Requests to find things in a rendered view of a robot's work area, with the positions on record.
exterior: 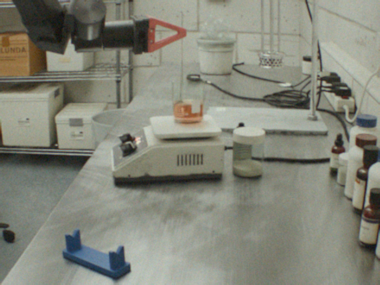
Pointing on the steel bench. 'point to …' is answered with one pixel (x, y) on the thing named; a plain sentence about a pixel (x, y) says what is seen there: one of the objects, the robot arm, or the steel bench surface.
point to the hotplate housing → (173, 160)
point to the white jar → (307, 65)
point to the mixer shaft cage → (266, 57)
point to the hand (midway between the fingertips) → (181, 32)
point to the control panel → (133, 145)
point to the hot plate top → (177, 130)
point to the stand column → (314, 61)
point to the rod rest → (95, 256)
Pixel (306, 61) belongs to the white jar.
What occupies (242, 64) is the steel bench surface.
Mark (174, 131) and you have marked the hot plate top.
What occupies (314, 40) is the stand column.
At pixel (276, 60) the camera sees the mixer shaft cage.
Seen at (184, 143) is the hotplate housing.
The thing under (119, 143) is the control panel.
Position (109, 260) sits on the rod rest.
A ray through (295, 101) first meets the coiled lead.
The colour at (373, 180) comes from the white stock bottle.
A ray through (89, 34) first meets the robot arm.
